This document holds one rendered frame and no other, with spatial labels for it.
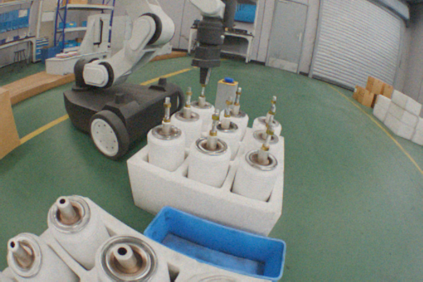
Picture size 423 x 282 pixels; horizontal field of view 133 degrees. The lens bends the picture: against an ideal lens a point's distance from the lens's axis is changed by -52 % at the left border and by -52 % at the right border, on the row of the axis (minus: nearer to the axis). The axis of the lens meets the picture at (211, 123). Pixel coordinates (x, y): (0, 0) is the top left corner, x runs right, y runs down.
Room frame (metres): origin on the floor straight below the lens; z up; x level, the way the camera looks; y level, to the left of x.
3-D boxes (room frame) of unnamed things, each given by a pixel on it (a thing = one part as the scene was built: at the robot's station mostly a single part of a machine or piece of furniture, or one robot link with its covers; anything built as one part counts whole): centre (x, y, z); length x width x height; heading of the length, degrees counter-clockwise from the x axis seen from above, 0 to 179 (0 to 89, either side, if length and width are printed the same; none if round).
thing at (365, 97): (2.98, -2.97, 0.15); 0.30 x 0.24 x 0.30; 165
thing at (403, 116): (1.65, -2.65, 0.27); 0.39 x 0.39 x 0.18; 77
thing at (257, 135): (0.46, -0.15, 0.25); 0.08 x 0.08 x 0.01
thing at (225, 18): (0.64, 0.03, 0.57); 0.11 x 0.11 x 0.11; 76
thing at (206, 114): (0.63, 0.04, 0.16); 0.10 x 0.10 x 0.18
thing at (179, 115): (0.52, 0.07, 0.25); 0.08 x 0.08 x 0.01
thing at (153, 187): (0.49, -0.04, 0.09); 0.39 x 0.39 x 0.18; 74
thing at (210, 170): (0.37, -0.01, 0.16); 0.10 x 0.10 x 0.18
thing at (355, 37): (4.62, -4.04, 1.55); 3.20 x 0.12 x 3.10; 76
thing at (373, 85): (2.94, -3.12, 0.45); 0.30 x 0.24 x 0.30; 168
